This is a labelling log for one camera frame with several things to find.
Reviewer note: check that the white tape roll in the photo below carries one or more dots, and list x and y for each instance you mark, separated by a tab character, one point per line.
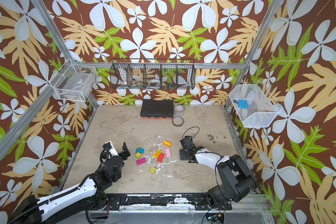
154	82

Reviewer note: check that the yellow green cube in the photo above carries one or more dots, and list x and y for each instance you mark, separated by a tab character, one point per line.
152	170

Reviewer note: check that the orange cylinder block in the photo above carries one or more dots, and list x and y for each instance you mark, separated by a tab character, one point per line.
166	143

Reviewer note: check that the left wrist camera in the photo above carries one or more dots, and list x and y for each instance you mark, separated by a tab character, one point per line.
110	150

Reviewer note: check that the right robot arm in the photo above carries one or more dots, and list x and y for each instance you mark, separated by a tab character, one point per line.
236	177

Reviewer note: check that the teal roof block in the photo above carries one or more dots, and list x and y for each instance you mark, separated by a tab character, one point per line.
139	150

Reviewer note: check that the white wire basket left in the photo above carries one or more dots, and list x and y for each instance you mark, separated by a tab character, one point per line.
74	81

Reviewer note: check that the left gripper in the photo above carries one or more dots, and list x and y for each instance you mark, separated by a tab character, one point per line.
127	153

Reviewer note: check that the black wire basket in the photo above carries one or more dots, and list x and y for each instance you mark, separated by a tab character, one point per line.
173	74

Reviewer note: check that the clear glass jar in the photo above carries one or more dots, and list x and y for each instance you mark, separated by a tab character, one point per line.
179	111

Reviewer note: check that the white mesh basket right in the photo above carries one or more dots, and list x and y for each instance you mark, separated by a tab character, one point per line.
262	109

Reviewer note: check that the yellow red striped block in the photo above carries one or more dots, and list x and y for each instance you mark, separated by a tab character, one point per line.
157	154

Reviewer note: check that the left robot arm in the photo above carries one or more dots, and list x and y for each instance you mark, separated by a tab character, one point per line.
85	196

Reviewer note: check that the black plastic tool case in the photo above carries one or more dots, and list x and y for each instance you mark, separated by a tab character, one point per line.
157	109

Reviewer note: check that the small yellow cube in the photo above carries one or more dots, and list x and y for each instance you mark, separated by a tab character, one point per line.
138	155

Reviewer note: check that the red rectangular block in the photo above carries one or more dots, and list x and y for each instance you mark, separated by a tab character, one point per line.
160	157

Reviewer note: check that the pink rectangular block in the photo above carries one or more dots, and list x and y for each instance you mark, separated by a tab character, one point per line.
168	152

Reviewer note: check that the blue object in basket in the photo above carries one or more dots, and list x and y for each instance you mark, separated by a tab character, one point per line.
241	103

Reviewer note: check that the magenta rectangular block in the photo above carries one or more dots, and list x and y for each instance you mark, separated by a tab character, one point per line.
141	161

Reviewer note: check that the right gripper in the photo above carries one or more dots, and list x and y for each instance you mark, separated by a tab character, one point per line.
186	150

